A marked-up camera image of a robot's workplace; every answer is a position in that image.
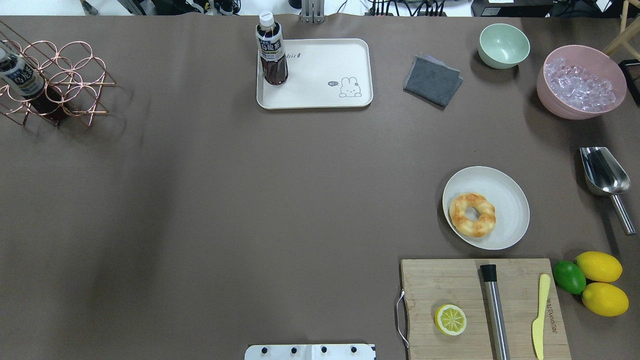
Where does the yellow lemon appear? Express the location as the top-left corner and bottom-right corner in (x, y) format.
(582, 282), (630, 317)
(574, 251), (623, 283)

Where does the dark tea bottle on tray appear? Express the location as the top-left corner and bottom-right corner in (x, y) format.
(255, 10), (289, 85)

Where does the pink bowl with ice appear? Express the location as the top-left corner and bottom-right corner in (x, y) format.
(536, 45), (627, 120)

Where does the lemon half slice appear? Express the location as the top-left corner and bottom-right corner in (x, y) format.
(434, 304), (467, 337)

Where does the copper wire bottle rack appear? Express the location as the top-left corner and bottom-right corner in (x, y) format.
(1, 22), (117, 127)

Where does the upper yellow lemon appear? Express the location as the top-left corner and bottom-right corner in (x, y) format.
(574, 251), (623, 283)

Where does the lower yellow lemon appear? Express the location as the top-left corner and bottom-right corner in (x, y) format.
(582, 282), (630, 317)

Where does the white round plate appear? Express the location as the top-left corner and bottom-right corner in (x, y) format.
(442, 166), (530, 251)

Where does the bamboo cutting board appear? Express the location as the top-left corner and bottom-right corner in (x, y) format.
(400, 259), (552, 360)

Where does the yellow plastic knife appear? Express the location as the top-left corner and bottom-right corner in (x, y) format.
(531, 273), (551, 360)

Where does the steel muddler black tip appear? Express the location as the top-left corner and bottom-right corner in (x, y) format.
(479, 264), (511, 360)

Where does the wooden chair leg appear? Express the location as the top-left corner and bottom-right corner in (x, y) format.
(601, 0), (640, 60)

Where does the glazed donut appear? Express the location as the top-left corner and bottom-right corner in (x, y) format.
(448, 192), (498, 238)

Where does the grey metal bracket at edge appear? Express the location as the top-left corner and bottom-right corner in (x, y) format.
(300, 0), (326, 24)

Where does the mint green bowl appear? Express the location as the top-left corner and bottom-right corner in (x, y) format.
(477, 23), (531, 69)

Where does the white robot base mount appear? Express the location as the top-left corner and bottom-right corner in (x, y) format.
(244, 343), (377, 360)

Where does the grey folded cloth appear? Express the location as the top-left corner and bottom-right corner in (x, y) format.
(403, 55), (463, 107)

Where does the metal ice scoop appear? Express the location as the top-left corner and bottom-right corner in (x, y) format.
(579, 146), (637, 236)

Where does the green lime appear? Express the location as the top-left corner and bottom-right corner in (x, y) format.
(552, 260), (586, 295)

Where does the tea bottle in rack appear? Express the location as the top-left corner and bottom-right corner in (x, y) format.
(0, 48), (68, 125)

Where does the white rabbit tray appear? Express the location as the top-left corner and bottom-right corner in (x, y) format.
(256, 38), (374, 110)

